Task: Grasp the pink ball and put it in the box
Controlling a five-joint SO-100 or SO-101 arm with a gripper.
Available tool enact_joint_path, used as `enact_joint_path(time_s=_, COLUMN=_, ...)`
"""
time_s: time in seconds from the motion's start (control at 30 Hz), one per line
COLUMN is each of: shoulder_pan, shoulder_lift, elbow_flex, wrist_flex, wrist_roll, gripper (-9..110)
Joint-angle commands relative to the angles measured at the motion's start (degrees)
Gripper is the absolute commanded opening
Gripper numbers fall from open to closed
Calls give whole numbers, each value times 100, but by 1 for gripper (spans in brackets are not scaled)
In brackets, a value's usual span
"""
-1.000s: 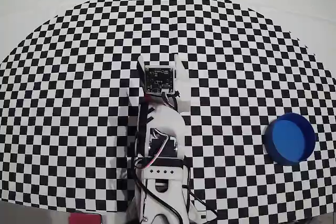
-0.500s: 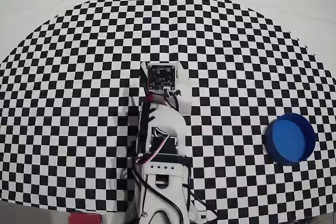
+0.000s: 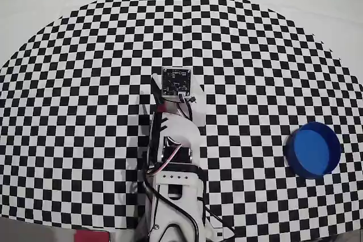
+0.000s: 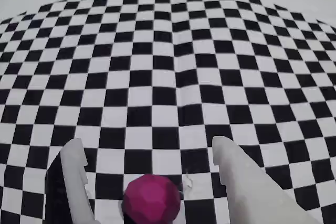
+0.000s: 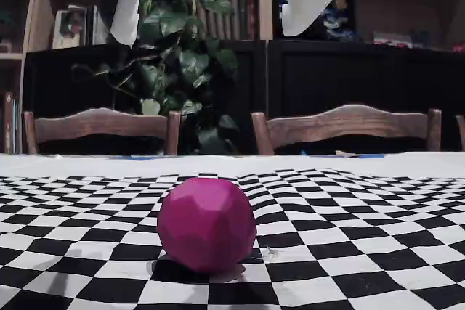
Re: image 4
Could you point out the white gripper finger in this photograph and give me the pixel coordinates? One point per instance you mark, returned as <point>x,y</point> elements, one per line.
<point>76,171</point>
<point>244,182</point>

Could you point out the pink ball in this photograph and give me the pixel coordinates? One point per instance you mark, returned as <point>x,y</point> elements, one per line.
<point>152,197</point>

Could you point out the black white checkerboard mat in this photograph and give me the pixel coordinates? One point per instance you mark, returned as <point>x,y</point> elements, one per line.
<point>157,77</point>

